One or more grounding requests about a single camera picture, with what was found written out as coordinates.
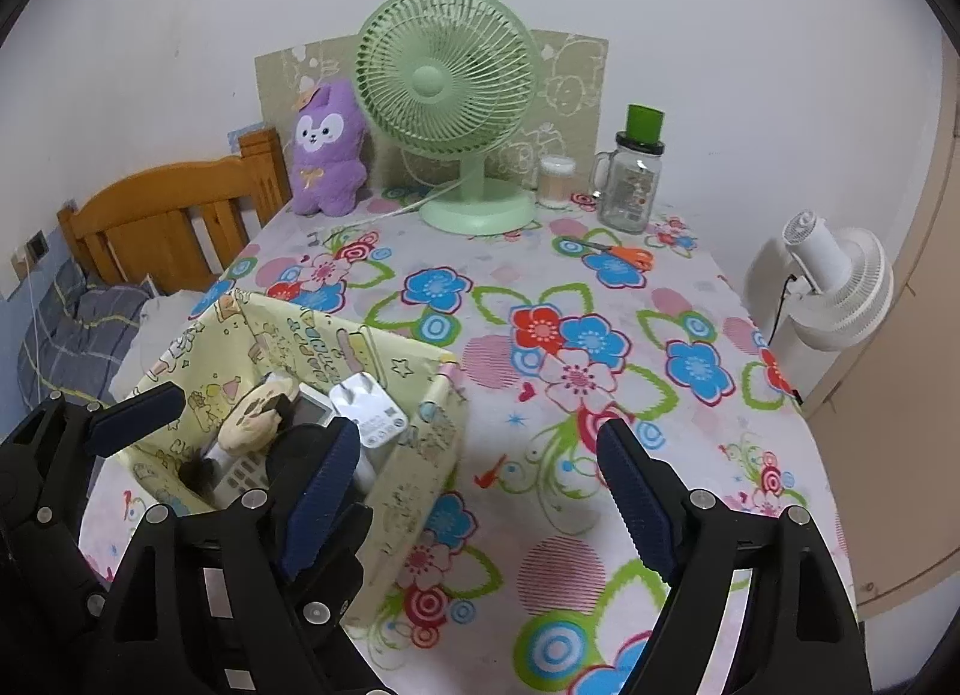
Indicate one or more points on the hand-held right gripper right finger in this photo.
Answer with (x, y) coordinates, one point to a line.
(637, 507)

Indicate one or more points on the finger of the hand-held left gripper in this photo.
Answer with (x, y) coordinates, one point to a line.
(337, 575)
(135, 410)

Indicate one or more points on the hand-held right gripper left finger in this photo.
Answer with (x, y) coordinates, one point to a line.
(322, 492)

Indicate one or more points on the white remote control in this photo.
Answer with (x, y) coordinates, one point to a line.
(244, 476)

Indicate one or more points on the large white charger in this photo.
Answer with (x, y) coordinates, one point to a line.
(371, 414)

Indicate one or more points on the yellow fabric storage box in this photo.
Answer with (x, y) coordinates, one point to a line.
(420, 485)

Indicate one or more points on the cream round plush charm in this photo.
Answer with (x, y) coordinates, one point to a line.
(251, 417)

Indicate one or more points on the plaid blue-grey quilt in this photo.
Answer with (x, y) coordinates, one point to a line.
(82, 335)

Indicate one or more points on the white bed sheet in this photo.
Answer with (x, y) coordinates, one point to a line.
(161, 320)

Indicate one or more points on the wooden chair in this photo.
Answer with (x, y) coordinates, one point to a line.
(150, 222)

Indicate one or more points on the blue paper sheet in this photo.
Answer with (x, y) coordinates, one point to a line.
(247, 134)

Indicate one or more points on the beige wooden door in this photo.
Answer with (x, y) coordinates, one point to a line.
(900, 365)

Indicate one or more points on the white standing fan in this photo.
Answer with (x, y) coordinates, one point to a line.
(847, 282)

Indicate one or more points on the purple plush toy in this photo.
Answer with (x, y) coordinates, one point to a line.
(330, 170)

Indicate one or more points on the glass jar green lid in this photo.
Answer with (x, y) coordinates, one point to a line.
(634, 192)

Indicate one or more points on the cotton swab container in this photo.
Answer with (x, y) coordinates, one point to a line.
(556, 185)

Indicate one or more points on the beige printed board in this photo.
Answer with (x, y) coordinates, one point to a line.
(570, 87)

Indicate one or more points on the green desk fan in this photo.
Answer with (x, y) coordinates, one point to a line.
(442, 80)

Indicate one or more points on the white wall socket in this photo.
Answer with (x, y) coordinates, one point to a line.
(20, 265)

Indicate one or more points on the grey wall socket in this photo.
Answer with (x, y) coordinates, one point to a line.
(36, 243)

